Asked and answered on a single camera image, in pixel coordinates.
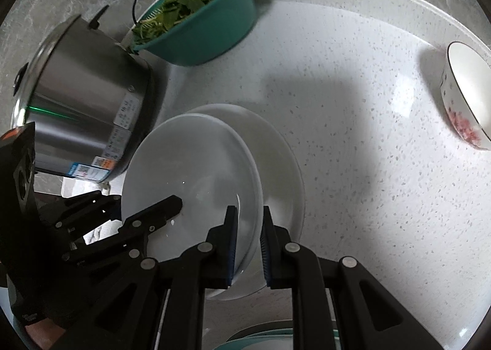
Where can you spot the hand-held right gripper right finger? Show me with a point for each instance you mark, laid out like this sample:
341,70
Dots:
265,246

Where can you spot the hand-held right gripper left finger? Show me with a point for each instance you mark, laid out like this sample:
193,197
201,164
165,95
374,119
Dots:
231,246

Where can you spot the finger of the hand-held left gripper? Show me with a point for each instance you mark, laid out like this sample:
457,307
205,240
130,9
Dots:
153,219
88,206

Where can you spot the large teal-rimmed plate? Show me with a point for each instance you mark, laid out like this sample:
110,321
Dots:
261,344

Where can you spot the floral white bowl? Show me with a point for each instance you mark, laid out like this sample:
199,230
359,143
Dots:
466,77

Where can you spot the stainless steel pot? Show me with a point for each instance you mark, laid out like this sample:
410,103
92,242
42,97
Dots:
84,104

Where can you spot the teal basin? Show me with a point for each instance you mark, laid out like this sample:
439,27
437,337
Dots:
214,31

